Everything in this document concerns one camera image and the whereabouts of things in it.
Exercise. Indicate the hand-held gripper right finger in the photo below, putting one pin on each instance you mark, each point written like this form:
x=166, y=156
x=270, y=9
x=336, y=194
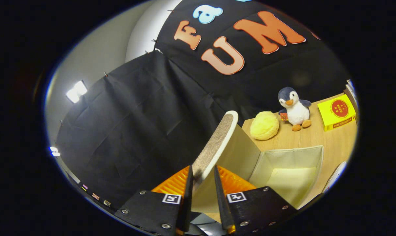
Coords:
x=221, y=203

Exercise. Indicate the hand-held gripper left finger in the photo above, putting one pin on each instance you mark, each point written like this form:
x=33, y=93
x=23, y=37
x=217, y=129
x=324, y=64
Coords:
x=187, y=203

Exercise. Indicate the beige fabric storage box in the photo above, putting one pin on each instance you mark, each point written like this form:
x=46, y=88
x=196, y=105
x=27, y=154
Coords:
x=283, y=164

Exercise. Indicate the white canvas shoe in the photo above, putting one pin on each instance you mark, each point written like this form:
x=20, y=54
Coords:
x=334, y=177

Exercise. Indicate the yellow round plush bun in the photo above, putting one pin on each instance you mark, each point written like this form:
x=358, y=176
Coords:
x=264, y=125

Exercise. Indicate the black backdrop cloth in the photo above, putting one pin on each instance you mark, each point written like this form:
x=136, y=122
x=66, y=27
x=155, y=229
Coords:
x=135, y=114

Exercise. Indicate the penguin plush toy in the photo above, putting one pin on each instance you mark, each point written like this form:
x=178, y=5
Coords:
x=294, y=108

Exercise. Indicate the yellow book with red circle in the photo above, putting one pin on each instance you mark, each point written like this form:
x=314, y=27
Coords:
x=337, y=111

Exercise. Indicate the white ceiling light panel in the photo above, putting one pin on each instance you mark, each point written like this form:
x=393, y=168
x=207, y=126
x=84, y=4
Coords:
x=76, y=91

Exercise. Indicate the brown cover book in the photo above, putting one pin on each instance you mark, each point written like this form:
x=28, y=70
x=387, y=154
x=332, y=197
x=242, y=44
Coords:
x=351, y=98

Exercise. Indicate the white cover book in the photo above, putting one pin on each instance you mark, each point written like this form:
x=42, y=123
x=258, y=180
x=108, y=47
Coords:
x=349, y=82

